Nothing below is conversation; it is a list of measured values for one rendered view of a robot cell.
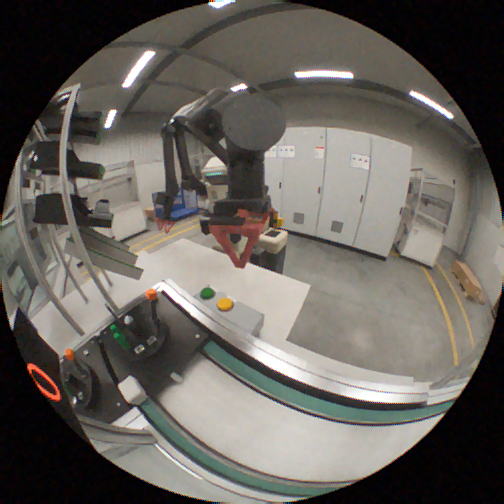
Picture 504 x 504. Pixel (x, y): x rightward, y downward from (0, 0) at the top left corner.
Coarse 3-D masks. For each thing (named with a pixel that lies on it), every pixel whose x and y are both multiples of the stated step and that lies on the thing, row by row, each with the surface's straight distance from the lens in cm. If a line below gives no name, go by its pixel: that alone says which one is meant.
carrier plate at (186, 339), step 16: (144, 304) 49; (160, 304) 46; (176, 320) 41; (112, 336) 48; (176, 336) 38; (192, 336) 37; (208, 336) 36; (112, 352) 46; (176, 352) 36; (192, 352) 35; (128, 368) 41; (144, 368) 38; (160, 368) 36; (176, 368) 35; (144, 384) 37; (160, 384) 36; (144, 400) 39
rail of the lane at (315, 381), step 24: (168, 288) 52; (192, 312) 42; (216, 336) 38; (240, 336) 36; (240, 360) 42; (264, 360) 33; (288, 360) 34; (288, 384) 40; (312, 384) 34; (336, 384) 37; (360, 384) 39; (384, 384) 43; (360, 408) 49; (384, 408) 50; (408, 408) 58
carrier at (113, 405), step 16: (96, 336) 53; (80, 352) 55; (96, 352) 50; (64, 368) 54; (96, 368) 48; (80, 384) 48; (96, 384) 46; (112, 384) 43; (80, 400) 48; (96, 400) 46; (112, 400) 42; (96, 416) 46; (112, 416) 42
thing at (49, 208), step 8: (40, 200) 56; (48, 200) 54; (56, 200) 53; (72, 200) 64; (80, 200) 63; (40, 208) 56; (48, 208) 54; (56, 208) 53; (64, 208) 52; (72, 208) 51; (80, 208) 63; (88, 208) 63; (40, 216) 56; (48, 216) 54; (56, 216) 53; (64, 216) 52; (80, 216) 50; (112, 216) 56; (56, 224) 53; (64, 224) 52; (80, 224) 51; (88, 224) 50; (96, 224) 50; (104, 224) 49
